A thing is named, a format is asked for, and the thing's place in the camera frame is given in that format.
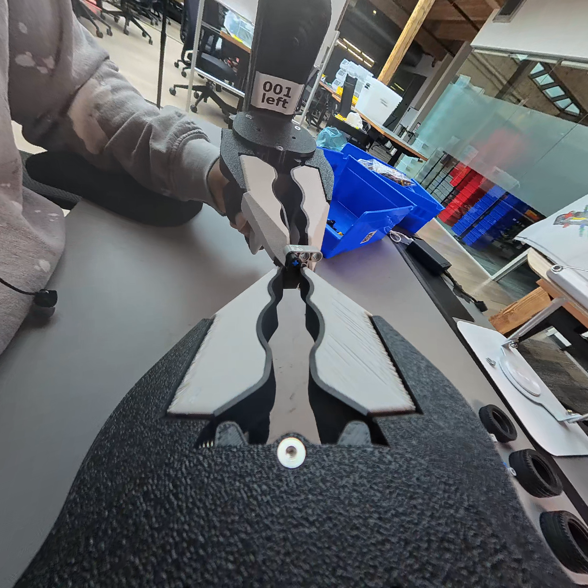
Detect wooden work table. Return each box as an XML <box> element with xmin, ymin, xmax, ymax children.
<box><xmin>322</xmin><ymin>80</ymin><xmax>430</xmax><ymax>162</ymax></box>

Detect white storage boxes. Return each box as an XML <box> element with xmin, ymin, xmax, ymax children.
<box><xmin>337</xmin><ymin>60</ymin><xmax>403</xmax><ymax>126</ymax></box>

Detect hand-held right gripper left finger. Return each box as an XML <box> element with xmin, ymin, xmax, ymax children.
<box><xmin>167</xmin><ymin>268</ymin><xmax>283</xmax><ymax>417</ymax></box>

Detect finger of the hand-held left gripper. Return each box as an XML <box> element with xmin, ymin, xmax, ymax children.
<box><xmin>292</xmin><ymin>165</ymin><xmax>332</xmax><ymax>260</ymax></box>
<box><xmin>239</xmin><ymin>155</ymin><xmax>293</xmax><ymax>268</ymax></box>

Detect rack of red and blue bins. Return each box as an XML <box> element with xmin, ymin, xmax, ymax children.
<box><xmin>436</xmin><ymin>163</ymin><xmax>546</xmax><ymax>251</ymax></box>

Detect person's left hand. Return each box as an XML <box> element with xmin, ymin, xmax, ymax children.
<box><xmin>209</xmin><ymin>158</ymin><xmax>252</xmax><ymax>237</ymax></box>

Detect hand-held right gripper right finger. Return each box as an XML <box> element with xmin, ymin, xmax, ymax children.
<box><xmin>300</xmin><ymin>268</ymin><xmax>423</xmax><ymax>417</ymax></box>

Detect white book stand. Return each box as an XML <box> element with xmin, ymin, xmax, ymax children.
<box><xmin>457</xmin><ymin>248</ymin><xmax>588</xmax><ymax>456</ymax></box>

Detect black rubber toy tire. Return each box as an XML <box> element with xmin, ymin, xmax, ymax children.
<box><xmin>509</xmin><ymin>449</ymin><xmax>564</xmax><ymax>498</ymax></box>
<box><xmin>538</xmin><ymin>510</ymin><xmax>588</xmax><ymax>574</ymax></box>
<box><xmin>479</xmin><ymin>404</ymin><xmax>518</xmax><ymax>444</ymax></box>

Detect black hoodie drawstring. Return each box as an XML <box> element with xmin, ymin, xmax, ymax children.
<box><xmin>0</xmin><ymin>276</ymin><xmax>59</xmax><ymax>309</ymax></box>

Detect grey lego beam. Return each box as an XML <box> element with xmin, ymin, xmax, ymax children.
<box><xmin>283</xmin><ymin>244</ymin><xmax>323</xmax><ymax>263</ymax></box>

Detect white instruction booklet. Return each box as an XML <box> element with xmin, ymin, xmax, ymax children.
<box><xmin>514</xmin><ymin>194</ymin><xmax>588</xmax><ymax>252</ymax></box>

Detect wooden pillar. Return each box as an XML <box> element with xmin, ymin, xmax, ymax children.
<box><xmin>377</xmin><ymin>0</ymin><xmax>437</xmax><ymax>86</ymax></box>

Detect black adapter cable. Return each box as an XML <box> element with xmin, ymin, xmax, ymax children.
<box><xmin>443</xmin><ymin>270</ymin><xmax>488</xmax><ymax>313</ymax></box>

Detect person's grey patterned hoodie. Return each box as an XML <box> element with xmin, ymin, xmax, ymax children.
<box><xmin>0</xmin><ymin>0</ymin><xmax>113</xmax><ymax>354</ymax></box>

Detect person's left forearm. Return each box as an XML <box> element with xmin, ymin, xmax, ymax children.
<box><xmin>60</xmin><ymin>60</ymin><xmax>222</xmax><ymax>216</ymax></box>

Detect clear bag of lego parts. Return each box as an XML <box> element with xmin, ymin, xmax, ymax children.
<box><xmin>358</xmin><ymin>158</ymin><xmax>417</xmax><ymax>187</ymax></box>

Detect blue plastic bin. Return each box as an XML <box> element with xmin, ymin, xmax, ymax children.
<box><xmin>321</xmin><ymin>154</ymin><xmax>415</xmax><ymax>259</ymax></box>
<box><xmin>342</xmin><ymin>142</ymin><xmax>445</xmax><ymax>233</ymax></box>

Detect teal plastic bag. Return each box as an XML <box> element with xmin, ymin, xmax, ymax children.
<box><xmin>317</xmin><ymin>126</ymin><xmax>348</xmax><ymax>151</ymax></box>

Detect grey desk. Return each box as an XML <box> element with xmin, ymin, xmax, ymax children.
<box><xmin>0</xmin><ymin>195</ymin><xmax>588</xmax><ymax>588</ymax></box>

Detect black power adapter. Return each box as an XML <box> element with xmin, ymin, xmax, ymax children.
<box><xmin>408</xmin><ymin>239</ymin><xmax>453</xmax><ymax>273</ymax></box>

